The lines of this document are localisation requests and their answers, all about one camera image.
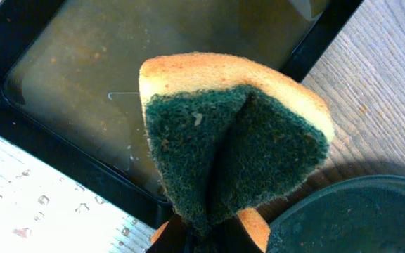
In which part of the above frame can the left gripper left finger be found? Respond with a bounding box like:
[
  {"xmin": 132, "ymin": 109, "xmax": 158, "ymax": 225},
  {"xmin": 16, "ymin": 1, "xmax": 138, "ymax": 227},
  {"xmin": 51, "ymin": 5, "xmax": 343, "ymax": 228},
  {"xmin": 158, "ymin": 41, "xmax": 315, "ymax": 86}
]
[{"xmin": 146, "ymin": 214, "xmax": 188, "ymax": 253}]

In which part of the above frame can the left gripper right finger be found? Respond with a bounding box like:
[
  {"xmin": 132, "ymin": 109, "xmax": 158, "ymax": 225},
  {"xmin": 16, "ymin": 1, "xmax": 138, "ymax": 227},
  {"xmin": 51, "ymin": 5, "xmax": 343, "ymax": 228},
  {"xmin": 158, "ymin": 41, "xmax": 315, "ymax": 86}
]
[{"xmin": 219, "ymin": 216, "xmax": 262, "ymax": 253}]

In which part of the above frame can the orange green scrub sponge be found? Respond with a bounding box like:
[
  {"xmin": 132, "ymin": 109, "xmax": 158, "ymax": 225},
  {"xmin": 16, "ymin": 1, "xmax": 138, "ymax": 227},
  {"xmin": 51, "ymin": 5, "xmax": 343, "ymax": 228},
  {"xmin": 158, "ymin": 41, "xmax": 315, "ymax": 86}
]
[{"xmin": 139, "ymin": 53, "xmax": 335, "ymax": 252}]

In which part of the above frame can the round black serving tray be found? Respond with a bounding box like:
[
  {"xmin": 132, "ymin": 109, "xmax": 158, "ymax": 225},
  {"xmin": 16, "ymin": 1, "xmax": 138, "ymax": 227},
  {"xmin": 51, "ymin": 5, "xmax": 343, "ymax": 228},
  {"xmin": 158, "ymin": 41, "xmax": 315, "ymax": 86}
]
[{"xmin": 267, "ymin": 176, "xmax": 405, "ymax": 253}]

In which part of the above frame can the black rectangular water tray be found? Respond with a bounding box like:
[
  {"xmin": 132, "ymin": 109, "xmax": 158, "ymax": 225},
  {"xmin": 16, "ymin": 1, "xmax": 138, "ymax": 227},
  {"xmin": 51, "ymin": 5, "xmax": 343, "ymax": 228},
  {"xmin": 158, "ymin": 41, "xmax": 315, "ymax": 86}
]
[{"xmin": 0, "ymin": 0, "xmax": 359, "ymax": 228}]

